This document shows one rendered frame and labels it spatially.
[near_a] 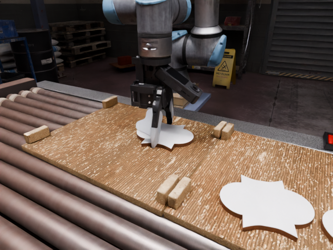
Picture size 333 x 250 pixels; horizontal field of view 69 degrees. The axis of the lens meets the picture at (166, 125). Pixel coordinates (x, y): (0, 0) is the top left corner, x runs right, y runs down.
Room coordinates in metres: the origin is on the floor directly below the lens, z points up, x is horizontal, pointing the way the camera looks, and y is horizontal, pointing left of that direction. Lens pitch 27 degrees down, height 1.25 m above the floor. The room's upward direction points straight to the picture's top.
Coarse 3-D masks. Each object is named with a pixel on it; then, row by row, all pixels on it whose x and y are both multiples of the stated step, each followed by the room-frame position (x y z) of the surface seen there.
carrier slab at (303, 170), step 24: (216, 144) 0.52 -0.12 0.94; (240, 144) 0.52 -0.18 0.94; (264, 144) 0.52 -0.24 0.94; (288, 144) 0.52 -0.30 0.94; (216, 168) 0.42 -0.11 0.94; (240, 168) 0.42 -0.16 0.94; (264, 168) 0.42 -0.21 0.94; (288, 168) 0.42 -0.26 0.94; (312, 168) 0.42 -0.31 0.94; (192, 192) 0.34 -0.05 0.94; (216, 192) 0.34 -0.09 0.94; (312, 192) 0.34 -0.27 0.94; (168, 216) 0.29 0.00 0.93; (192, 216) 0.29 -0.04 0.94; (216, 216) 0.29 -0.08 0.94; (216, 240) 0.25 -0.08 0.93; (240, 240) 0.24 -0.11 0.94; (264, 240) 0.24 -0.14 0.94; (288, 240) 0.24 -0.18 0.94; (312, 240) 0.24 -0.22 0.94
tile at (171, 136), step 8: (168, 128) 0.58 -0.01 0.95; (176, 128) 0.58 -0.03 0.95; (184, 128) 0.60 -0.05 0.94; (144, 136) 0.54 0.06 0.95; (160, 136) 0.54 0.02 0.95; (168, 136) 0.54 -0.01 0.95; (176, 136) 0.54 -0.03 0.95; (184, 136) 0.54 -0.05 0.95; (192, 136) 0.54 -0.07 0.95; (144, 144) 0.51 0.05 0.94; (160, 144) 0.50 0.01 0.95; (168, 144) 0.50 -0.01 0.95; (176, 144) 0.50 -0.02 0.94; (184, 144) 0.51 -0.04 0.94
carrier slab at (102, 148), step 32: (64, 128) 0.60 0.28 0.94; (96, 128) 0.60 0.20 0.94; (128, 128) 0.60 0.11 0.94; (192, 128) 0.60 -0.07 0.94; (64, 160) 0.45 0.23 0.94; (96, 160) 0.45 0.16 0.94; (128, 160) 0.45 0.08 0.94; (160, 160) 0.45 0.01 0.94; (192, 160) 0.45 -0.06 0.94; (128, 192) 0.34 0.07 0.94
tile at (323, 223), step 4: (328, 212) 0.29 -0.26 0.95; (332, 212) 0.29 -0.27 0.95; (324, 216) 0.28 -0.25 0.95; (328, 216) 0.28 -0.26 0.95; (332, 216) 0.28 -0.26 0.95; (324, 220) 0.27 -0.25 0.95; (328, 220) 0.27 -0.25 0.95; (332, 220) 0.27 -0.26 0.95; (324, 224) 0.26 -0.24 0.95; (328, 224) 0.26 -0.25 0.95; (332, 224) 0.26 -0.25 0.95; (324, 228) 0.26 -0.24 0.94; (328, 228) 0.26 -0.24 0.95; (332, 228) 0.26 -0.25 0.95; (324, 232) 0.26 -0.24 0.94; (328, 232) 0.25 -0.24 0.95; (332, 232) 0.25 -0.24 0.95; (328, 236) 0.25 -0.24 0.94; (332, 236) 0.24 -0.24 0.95; (332, 240) 0.24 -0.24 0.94
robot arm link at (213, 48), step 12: (204, 0) 0.91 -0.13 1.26; (216, 0) 0.91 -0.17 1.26; (204, 12) 0.91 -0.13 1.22; (216, 12) 0.92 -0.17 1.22; (204, 24) 0.91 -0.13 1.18; (216, 24) 0.93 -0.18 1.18; (192, 36) 0.94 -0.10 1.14; (204, 36) 0.90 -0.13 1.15; (216, 36) 0.91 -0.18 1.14; (192, 48) 0.93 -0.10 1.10; (204, 48) 0.91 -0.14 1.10; (216, 48) 0.90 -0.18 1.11; (192, 60) 0.94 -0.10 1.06; (204, 60) 0.92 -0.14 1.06; (216, 60) 0.90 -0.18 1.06
